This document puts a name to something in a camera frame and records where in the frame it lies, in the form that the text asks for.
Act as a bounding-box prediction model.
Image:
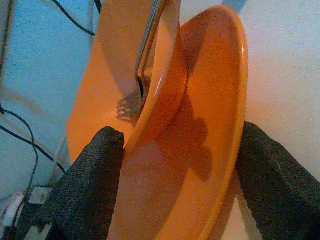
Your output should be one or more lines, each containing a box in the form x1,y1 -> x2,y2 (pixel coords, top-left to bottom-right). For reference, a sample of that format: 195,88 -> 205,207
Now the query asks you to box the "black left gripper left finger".
47,125 -> 126,240

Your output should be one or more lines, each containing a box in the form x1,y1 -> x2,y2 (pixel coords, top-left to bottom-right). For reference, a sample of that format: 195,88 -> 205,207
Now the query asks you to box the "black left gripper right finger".
235,121 -> 320,240

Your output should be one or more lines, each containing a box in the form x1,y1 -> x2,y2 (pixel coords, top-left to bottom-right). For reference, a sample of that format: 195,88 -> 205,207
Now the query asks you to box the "orange bowl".
66,0 -> 190,240

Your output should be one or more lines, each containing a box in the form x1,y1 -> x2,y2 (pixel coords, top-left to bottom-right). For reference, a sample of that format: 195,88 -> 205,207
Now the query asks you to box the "orange plate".
109,4 -> 250,240

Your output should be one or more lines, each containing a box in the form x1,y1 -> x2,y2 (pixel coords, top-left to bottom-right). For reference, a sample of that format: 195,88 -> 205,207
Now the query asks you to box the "white plug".
3,186 -> 54,227

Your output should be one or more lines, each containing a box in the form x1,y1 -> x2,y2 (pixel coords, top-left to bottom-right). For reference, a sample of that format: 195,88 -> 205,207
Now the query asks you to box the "metal fork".
116,0 -> 168,123

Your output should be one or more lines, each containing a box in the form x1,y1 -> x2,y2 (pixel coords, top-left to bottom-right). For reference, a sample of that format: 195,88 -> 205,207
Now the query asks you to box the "black cable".
0,102 -> 40,227
51,0 -> 97,37
0,124 -> 67,174

